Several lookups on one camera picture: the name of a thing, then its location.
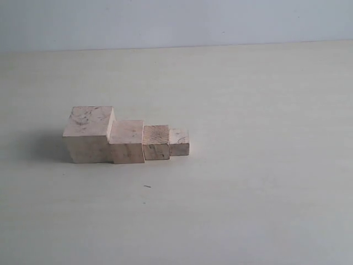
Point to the smallest wooden cube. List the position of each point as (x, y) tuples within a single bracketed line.
[(179, 143)]

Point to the second largest wooden cube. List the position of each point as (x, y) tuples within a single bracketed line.
[(126, 141)]

